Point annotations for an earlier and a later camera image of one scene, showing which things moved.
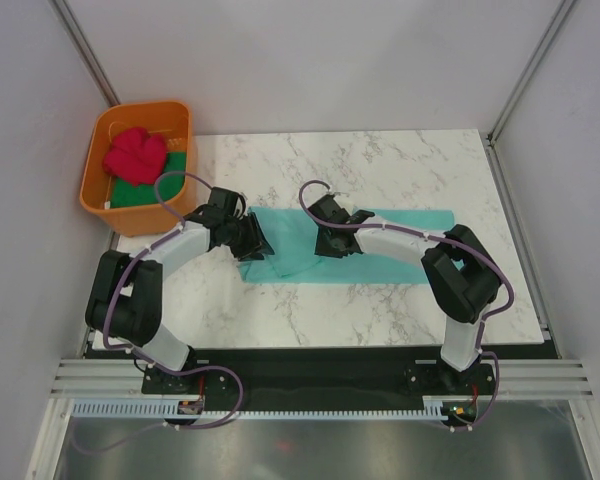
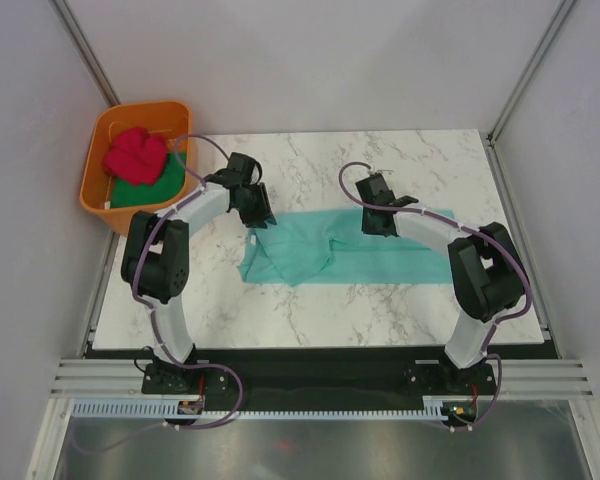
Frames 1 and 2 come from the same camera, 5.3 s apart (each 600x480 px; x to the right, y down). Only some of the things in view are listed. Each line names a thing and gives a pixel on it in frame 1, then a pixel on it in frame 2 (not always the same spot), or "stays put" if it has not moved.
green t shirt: x=125 y=194 stays put
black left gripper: x=256 y=244 → x=263 y=212
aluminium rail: x=514 y=378 stays put
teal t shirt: x=291 y=235 stays put
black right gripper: x=323 y=249 → x=368 y=228
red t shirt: x=136 y=156 stays put
